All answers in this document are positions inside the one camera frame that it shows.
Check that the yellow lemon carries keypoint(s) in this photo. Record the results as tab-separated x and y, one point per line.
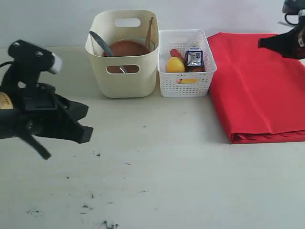
175	65

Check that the white woven plastic basket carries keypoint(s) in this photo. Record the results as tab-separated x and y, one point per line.
182	40

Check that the white ceramic bowl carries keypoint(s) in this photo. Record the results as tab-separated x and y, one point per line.
143	42

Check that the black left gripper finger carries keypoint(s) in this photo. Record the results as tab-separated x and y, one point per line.
72	130
74	108

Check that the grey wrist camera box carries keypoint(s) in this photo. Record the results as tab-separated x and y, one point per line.
293	8

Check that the orange carrot piece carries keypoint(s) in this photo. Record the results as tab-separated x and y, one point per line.
192	69

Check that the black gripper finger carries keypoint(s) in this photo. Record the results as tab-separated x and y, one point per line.
285	44

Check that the brown wooden plate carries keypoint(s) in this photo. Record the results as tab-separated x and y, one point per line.
127	48

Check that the silver table knife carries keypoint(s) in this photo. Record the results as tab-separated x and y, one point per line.
108	51

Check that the red table cloth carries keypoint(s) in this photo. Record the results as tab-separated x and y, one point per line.
259	96

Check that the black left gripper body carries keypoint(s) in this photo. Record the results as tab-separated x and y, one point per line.
16	121

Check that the orange cheese wedge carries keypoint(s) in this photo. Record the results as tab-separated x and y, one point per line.
187	81

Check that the red sausage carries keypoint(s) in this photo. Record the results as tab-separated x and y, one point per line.
176	53

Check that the blue white milk carton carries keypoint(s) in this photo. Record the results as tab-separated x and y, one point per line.
194	57

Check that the cream plastic bin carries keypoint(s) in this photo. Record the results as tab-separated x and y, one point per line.
118	25

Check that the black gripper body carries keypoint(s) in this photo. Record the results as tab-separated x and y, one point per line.
300	41

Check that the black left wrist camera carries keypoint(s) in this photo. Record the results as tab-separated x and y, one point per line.
29	61

